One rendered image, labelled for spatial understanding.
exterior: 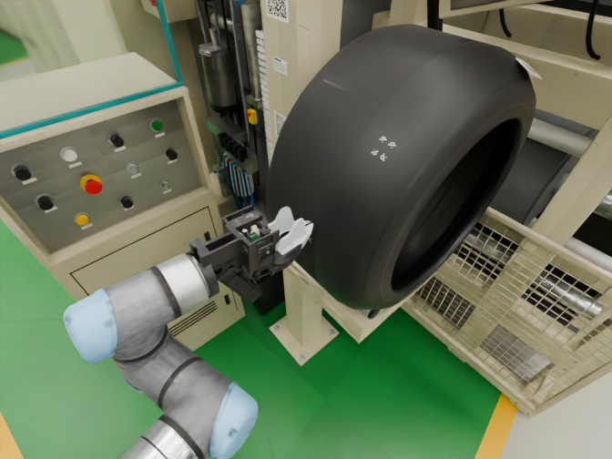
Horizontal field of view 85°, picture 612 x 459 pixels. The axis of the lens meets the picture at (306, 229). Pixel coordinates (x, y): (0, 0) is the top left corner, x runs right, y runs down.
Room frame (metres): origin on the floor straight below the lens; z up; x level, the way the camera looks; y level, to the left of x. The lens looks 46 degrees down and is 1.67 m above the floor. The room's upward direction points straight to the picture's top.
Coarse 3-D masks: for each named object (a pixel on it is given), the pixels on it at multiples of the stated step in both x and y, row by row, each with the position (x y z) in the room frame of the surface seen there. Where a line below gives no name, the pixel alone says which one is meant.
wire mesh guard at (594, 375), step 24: (504, 216) 0.70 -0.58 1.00; (480, 264) 0.69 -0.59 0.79; (552, 264) 0.57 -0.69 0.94; (576, 264) 0.53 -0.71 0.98; (432, 288) 0.77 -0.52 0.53; (552, 288) 0.54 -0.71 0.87; (528, 312) 0.54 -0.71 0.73; (600, 312) 0.46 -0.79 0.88; (456, 336) 0.64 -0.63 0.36; (552, 336) 0.48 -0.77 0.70; (576, 336) 0.45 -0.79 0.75; (480, 360) 0.55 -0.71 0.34; (600, 360) 0.39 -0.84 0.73; (504, 384) 0.46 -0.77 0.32; (576, 384) 0.37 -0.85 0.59; (528, 408) 0.38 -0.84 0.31
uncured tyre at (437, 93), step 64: (384, 64) 0.56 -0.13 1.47; (448, 64) 0.52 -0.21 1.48; (512, 64) 0.56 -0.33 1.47; (320, 128) 0.50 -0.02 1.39; (384, 128) 0.44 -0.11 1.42; (448, 128) 0.43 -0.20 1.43; (512, 128) 0.62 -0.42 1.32; (320, 192) 0.42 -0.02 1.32; (384, 192) 0.38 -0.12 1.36; (448, 192) 0.75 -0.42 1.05; (320, 256) 0.38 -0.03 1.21; (384, 256) 0.35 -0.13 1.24; (448, 256) 0.55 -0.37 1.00
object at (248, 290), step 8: (232, 272) 0.29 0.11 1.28; (224, 280) 0.28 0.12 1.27; (232, 280) 0.29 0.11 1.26; (240, 280) 0.29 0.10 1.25; (248, 280) 0.31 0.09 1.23; (232, 288) 0.28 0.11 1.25; (240, 288) 0.29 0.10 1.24; (248, 288) 0.30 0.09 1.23; (256, 288) 0.31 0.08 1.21; (240, 296) 0.30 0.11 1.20; (248, 296) 0.30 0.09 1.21; (256, 296) 0.30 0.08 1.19
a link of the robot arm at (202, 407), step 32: (192, 384) 0.15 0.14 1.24; (224, 384) 0.15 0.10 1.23; (160, 416) 0.11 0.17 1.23; (192, 416) 0.11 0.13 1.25; (224, 416) 0.11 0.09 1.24; (256, 416) 0.12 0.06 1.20; (128, 448) 0.08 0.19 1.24; (160, 448) 0.08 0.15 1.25; (192, 448) 0.08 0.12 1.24; (224, 448) 0.08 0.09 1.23
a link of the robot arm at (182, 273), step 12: (168, 264) 0.26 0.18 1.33; (180, 264) 0.26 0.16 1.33; (192, 264) 0.26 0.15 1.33; (168, 276) 0.24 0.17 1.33; (180, 276) 0.25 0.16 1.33; (192, 276) 0.25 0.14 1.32; (204, 276) 0.26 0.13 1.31; (180, 288) 0.23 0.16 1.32; (192, 288) 0.24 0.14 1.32; (204, 288) 0.24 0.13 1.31; (180, 300) 0.22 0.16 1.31; (192, 300) 0.23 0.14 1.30; (204, 300) 0.24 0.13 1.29; (180, 312) 0.23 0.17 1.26
